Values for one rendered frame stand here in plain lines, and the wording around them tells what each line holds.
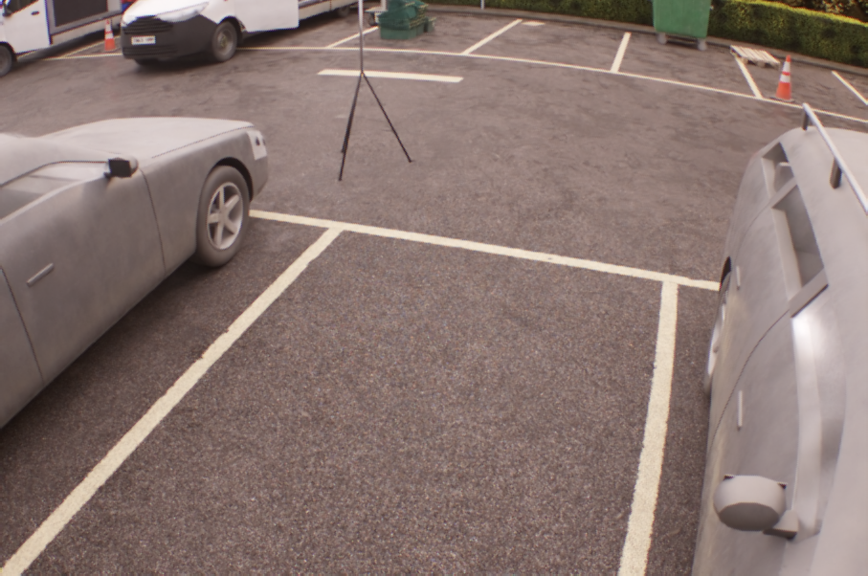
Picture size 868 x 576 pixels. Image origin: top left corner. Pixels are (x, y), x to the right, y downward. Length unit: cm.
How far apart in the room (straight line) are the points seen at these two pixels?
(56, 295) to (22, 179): 59
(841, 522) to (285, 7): 1085
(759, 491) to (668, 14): 1255
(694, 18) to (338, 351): 1116
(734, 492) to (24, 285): 289
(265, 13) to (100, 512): 949
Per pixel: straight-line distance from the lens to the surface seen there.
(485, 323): 397
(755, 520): 157
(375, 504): 292
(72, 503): 321
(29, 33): 1523
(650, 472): 315
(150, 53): 1129
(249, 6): 1154
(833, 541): 161
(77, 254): 349
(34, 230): 334
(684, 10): 1371
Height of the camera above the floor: 217
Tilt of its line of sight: 29 degrees down
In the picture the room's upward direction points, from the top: straight up
